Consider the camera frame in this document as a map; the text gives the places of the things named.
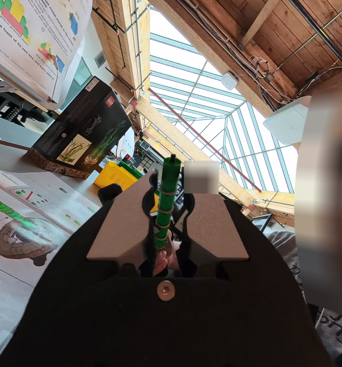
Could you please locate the white hanging device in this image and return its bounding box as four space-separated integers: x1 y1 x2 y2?
263 96 312 145

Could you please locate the green brick bamboo stalk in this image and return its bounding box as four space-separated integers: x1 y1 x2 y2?
154 154 180 249

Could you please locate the white ceiling box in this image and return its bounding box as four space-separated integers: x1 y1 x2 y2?
221 72 239 91

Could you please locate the dark bamboo set box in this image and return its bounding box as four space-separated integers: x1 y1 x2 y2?
26 76 132 179

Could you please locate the open instruction booklet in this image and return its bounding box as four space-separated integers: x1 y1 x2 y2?
0 169 101 359

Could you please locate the red ceiling pipe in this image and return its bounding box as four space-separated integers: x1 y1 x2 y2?
148 87 262 193

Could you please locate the person's right hand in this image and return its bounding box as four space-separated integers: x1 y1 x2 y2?
153 239 180 276

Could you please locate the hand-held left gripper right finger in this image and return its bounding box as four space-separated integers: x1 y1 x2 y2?
175 193 249 278

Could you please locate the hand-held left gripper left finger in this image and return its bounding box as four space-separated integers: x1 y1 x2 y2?
86 170 159 278

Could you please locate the green plastic bin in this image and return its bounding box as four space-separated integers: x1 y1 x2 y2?
120 161 145 180

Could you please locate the grey desk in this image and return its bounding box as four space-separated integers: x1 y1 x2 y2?
0 112 102 367

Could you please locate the black table frame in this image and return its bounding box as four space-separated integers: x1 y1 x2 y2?
0 75 60 124

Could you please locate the yellow plastic bin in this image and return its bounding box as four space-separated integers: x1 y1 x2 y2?
94 161 160 213

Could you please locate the large white poster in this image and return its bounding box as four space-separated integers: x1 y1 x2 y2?
0 0 93 111

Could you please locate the white instruction board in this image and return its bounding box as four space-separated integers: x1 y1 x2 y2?
116 126 136 160

